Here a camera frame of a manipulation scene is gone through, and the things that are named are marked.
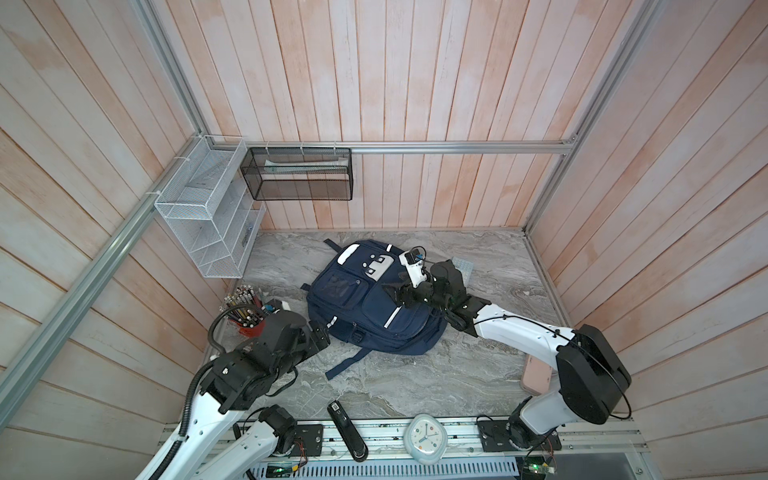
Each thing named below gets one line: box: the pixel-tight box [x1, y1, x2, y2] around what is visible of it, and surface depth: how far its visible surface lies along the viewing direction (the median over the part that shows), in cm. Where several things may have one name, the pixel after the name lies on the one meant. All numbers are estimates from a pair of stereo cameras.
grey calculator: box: [451, 256, 474, 280], surface depth 109 cm
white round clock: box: [404, 413, 449, 464], surface depth 73 cm
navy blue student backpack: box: [301, 238, 447, 381], surface depth 90 cm
